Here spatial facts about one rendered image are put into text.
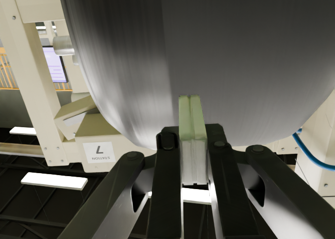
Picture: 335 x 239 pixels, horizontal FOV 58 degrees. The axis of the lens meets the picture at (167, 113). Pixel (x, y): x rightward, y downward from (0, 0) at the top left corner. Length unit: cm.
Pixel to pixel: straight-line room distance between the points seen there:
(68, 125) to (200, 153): 97
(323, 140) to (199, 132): 54
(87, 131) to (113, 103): 63
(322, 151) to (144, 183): 57
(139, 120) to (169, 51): 10
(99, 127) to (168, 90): 68
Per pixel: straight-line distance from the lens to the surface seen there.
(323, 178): 73
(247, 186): 16
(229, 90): 32
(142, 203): 16
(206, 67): 30
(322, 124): 69
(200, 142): 16
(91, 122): 101
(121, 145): 94
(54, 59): 458
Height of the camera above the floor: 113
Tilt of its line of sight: 31 degrees up
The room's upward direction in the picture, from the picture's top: 174 degrees clockwise
